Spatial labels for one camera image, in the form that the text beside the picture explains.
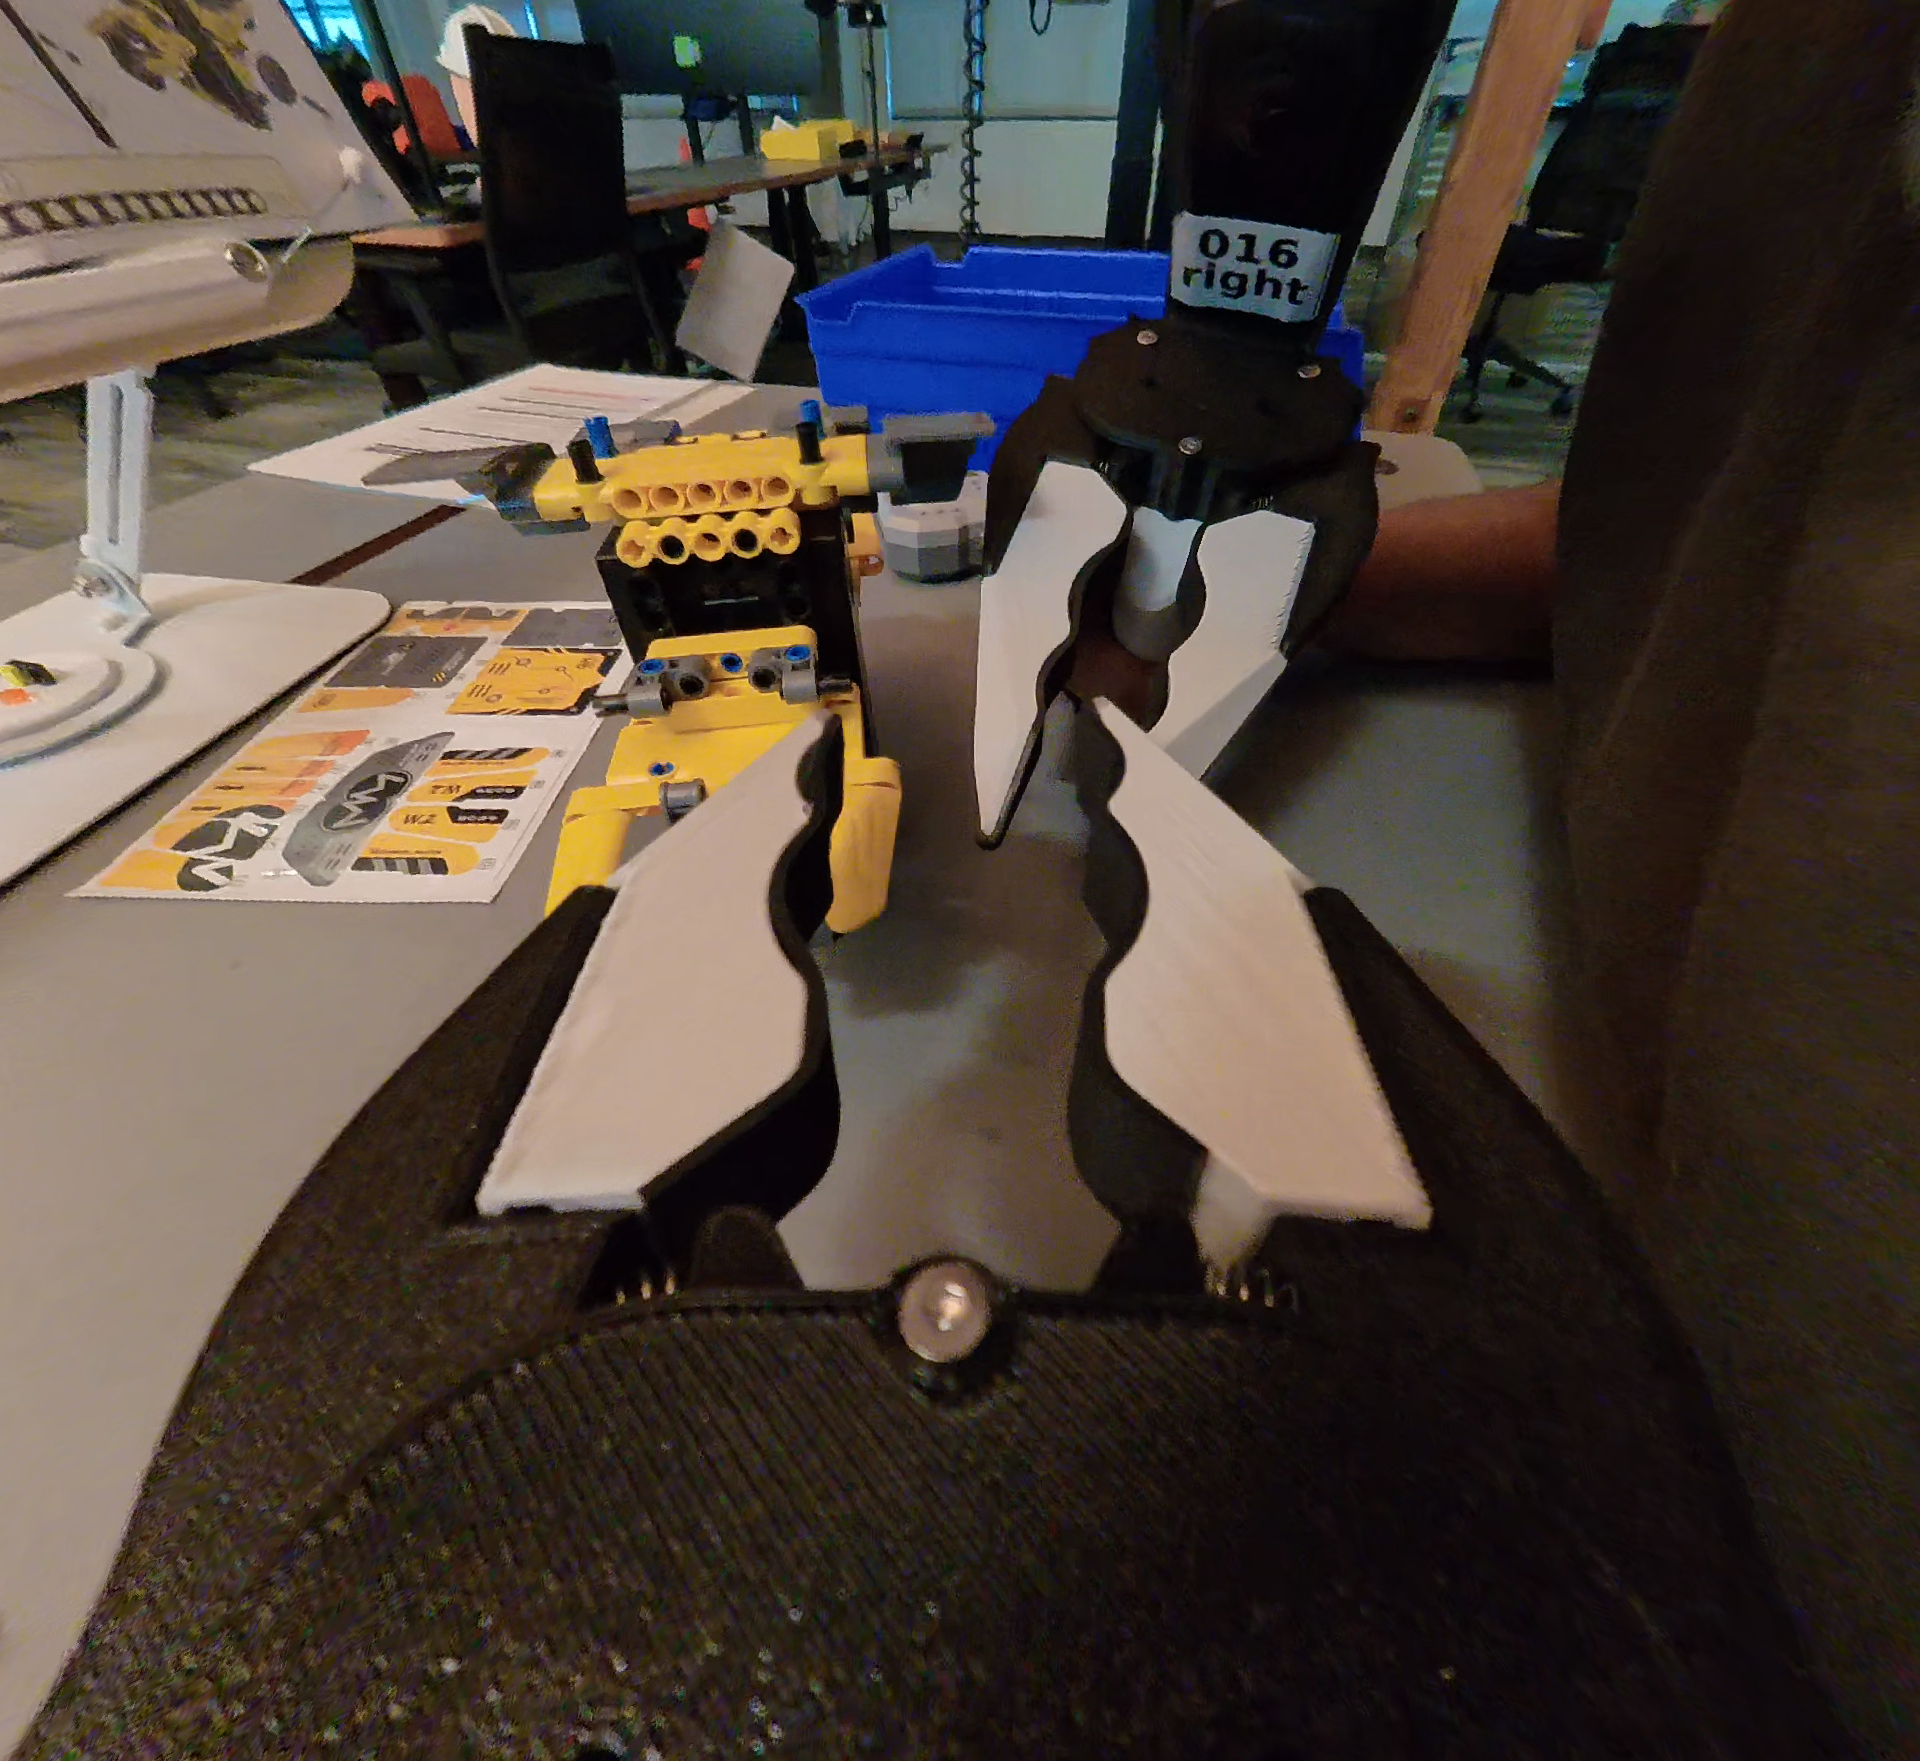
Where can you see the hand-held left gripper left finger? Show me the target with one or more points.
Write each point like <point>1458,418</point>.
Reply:
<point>656,1042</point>

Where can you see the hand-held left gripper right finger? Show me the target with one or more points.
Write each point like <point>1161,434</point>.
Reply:
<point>1262,1042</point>

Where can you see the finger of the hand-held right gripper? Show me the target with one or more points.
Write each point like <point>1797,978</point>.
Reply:
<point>1254,587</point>
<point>1030,623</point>

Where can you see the yellow toy brick vehicle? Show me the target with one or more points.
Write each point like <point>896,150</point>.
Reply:
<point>706,493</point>

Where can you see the person's right forearm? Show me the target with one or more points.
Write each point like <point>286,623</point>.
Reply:
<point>1458,574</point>

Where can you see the person's right hand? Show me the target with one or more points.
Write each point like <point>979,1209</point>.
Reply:
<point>1115,683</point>

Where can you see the grey brick motor block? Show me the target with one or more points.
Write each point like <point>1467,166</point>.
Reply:
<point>931,540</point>

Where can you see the blue plastic bin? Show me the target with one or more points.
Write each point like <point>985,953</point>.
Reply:
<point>931,334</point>

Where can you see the yellow sticker sheet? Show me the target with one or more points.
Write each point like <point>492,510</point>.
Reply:
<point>373,799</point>

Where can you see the black office chair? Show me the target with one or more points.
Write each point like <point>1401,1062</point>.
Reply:
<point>1590,201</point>
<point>542,190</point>

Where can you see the hanging white paper sheet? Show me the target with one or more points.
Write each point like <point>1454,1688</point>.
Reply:
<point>736,294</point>

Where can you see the yellow plastic bin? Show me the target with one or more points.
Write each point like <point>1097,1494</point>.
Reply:
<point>808,142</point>

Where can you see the wooden background table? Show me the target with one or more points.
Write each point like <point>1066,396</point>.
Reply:
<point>722,190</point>

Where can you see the printed paper sheet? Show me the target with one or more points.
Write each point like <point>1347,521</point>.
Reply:
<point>510,414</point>

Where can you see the white book stand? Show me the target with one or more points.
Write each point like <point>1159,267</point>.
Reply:
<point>230,639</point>

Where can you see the orange safety vest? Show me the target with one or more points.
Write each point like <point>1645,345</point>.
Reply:
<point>419,121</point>

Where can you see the white hard hat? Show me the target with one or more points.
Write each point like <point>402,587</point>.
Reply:
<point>477,36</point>

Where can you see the open instruction booklet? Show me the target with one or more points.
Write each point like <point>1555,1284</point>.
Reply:
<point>155,142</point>

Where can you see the wooden post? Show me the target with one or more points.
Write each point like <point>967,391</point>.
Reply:
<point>1511,142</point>

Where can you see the dark wall screen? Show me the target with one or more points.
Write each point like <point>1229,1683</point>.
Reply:
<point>690,0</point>

